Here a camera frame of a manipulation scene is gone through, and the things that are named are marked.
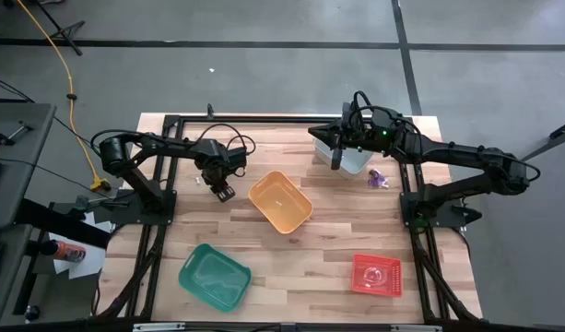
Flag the grey side desk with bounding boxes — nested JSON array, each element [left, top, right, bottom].
[[0, 224, 34, 326], [0, 101, 57, 231]]

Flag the red plastic basket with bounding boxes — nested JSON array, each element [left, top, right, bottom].
[[350, 253, 405, 299]]

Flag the white paper sheets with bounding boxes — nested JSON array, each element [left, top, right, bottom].
[[48, 210, 113, 281]]

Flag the yellow plastic bin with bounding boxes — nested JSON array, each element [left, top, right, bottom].
[[247, 170, 315, 235]]

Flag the black flat bar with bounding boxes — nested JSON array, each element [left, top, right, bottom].
[[14, 197, 112, 250]]

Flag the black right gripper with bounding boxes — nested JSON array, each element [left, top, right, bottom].
[[308, 103, 374, 170]]

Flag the teal plastic bin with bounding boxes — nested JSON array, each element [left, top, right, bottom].
[[177, 243, 253, 314]]

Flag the white plastic bin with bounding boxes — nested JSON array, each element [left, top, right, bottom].
[[312, 137, 376, 181]]

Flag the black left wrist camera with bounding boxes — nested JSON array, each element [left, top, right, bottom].
[[226, 147, 248, 172]]

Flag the yellow floor cable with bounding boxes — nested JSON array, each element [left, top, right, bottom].
[[15, 0, 112, 193]]

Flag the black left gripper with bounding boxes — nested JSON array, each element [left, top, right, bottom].
[[193, 139, 249, 205]]

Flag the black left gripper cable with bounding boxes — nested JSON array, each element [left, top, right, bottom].
[[194, 122, 258, 158]]

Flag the orange spray can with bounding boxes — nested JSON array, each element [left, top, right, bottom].
[[41, 239, 88, 264]]

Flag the black tripod stand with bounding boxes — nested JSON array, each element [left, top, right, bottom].
[[32, 0, 87, 57]]

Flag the silver handled tool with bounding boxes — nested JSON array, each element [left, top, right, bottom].
[[0, 120, 34, 152]]

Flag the black stand leg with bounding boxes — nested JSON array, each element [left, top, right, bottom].
[[514, 117, 565, 163]]

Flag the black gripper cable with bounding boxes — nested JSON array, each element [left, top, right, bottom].
[[194, 122, 258, 158], [347, 89, 421, 139]]

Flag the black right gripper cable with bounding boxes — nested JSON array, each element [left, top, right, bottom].
[[347, 89, 421, 139]]

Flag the silver metal bracket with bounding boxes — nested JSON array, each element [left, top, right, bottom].
[[389, 324, 443, 332], [132, 322, 187, 332]]

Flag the black floor cable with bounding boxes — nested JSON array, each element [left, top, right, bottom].
[[0, 73, 97, 148]]

